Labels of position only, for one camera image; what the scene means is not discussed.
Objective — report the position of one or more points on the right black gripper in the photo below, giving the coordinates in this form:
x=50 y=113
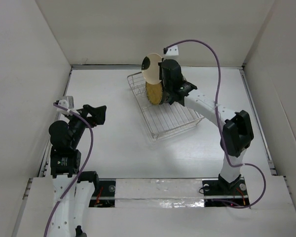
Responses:
x=162 y=74

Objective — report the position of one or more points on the wire dish rack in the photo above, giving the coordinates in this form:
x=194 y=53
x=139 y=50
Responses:
x=162 y=120

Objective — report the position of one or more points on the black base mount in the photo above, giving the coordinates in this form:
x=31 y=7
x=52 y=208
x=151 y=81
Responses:
x=216 y=196
x=104 y=195

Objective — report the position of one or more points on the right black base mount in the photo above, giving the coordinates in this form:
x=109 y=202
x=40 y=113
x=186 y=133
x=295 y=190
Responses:
x=216 y=196

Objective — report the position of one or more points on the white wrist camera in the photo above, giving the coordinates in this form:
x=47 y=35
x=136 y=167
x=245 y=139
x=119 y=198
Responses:
x=65 y=104
x=171 y=51

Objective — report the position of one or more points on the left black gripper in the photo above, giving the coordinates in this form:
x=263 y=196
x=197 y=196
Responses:
x=97 y=113

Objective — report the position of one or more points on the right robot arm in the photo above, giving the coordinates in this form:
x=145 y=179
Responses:
x=235 y=128

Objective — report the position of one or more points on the small cream plate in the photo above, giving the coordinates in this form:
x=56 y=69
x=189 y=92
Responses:
x=150 y=68

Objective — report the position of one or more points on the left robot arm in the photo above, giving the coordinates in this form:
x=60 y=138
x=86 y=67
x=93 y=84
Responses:
x=73 y=187

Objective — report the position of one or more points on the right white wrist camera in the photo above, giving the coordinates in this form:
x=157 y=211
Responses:
x=171 y=51

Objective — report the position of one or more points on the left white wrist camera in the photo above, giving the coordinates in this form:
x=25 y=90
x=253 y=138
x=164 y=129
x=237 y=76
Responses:
x=65 y=104

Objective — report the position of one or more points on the yellow woven round plate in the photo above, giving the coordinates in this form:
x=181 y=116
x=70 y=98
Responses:
x=154 y=93

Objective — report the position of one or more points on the dark blue round plate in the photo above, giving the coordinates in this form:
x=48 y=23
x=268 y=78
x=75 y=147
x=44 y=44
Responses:
x=165 y=98

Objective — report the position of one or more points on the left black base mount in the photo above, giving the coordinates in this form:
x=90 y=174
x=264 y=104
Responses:
x=104 y=195

